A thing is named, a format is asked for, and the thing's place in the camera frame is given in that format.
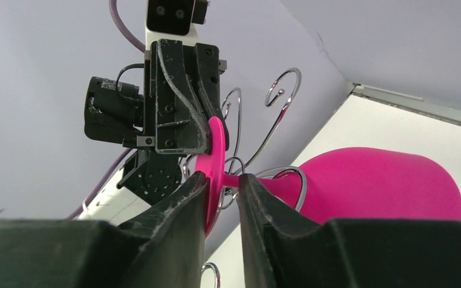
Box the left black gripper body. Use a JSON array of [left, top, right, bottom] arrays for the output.
[[144, 42, 220, 139]]

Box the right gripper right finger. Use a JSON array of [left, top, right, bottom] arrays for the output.
[[238, 174, 461, 287]]

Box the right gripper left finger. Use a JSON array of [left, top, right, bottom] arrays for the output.
[[0, 172, 209, 287]]

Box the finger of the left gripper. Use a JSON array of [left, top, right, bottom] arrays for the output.
[[193, 43, 224, 151], [152, 39, 209, 154]]

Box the pink wine glass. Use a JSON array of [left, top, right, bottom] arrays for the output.
[[195, 117, 461, 232]]

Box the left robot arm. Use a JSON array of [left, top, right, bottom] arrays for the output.
[[70, 39, 226, 221]]

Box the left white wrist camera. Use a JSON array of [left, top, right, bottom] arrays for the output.
[[145, 0, 209, 51]]

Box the chrome wire glass rack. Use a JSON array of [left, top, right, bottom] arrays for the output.
[[201, 67, 302, 287]]

